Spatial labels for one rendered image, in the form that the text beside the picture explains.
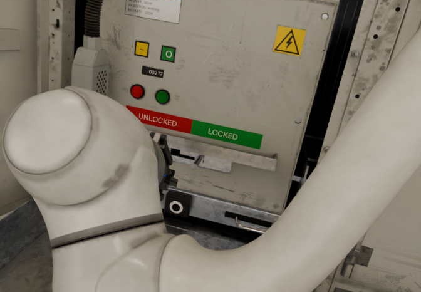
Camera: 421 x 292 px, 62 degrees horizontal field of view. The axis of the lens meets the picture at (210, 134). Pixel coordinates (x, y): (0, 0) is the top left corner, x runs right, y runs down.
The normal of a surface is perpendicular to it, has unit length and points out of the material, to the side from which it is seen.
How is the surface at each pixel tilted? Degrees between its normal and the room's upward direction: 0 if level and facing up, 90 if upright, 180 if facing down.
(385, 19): 90
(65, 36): 90
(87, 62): 61
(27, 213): 90
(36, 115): 55
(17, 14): 90
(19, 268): 0
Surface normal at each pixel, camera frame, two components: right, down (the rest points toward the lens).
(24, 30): 0.88, 0.29
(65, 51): 0.97, 0.22
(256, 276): -0.38, -0.30
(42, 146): -0.11, -0.12
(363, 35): -0.20, 0.29
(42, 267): 0.16, -0.93
